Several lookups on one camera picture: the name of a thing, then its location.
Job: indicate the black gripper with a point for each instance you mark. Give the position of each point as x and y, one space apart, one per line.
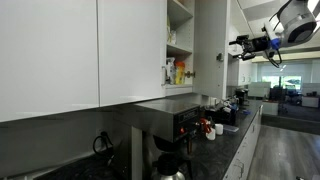
258 45

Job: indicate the light grey cabinet door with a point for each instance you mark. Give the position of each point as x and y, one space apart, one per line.
210 43

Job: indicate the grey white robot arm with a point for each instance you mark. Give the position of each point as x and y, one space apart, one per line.
296 23

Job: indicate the grey door latch fitting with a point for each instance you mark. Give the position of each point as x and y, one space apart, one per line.
220 57

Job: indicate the metal door hinge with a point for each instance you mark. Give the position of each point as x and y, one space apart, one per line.
190 74

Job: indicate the grey cabinet shelf carcass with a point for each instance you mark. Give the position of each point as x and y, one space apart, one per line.
181 50

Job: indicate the white bottle in cabinet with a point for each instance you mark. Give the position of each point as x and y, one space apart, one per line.
170 71

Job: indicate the narrow white glossy cabinet door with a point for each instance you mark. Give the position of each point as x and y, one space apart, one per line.
131 50

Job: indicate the wide white glossy cabinet door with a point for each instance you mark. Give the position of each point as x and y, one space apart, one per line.
46 56

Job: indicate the white office partition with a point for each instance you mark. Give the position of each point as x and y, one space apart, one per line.
259 90

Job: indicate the small black coffee maker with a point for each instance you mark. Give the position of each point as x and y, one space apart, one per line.
241 96

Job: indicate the yellow canister orange lid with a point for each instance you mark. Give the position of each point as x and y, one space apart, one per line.
180 73

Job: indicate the small box on shelf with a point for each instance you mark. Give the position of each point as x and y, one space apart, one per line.
173 37

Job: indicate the black countertop appliance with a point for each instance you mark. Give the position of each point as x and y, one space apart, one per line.
220 116

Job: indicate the flat blue grey tray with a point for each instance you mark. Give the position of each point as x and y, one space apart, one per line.
230 128

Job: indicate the plain white cup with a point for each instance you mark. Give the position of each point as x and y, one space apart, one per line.
219 129

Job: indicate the white office desk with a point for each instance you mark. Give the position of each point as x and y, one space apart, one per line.
310 100

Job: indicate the white cup with red item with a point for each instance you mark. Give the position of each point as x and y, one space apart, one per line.
210 135

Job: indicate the white lower drawer cabinets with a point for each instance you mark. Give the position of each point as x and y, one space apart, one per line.
245 146

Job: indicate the steel black coffee machine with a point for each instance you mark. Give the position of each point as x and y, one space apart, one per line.
160 115

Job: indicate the white distant wall cabinets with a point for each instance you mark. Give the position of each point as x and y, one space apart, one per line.
243 71

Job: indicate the white blue wrist camera mount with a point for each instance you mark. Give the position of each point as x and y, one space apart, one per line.
273 36

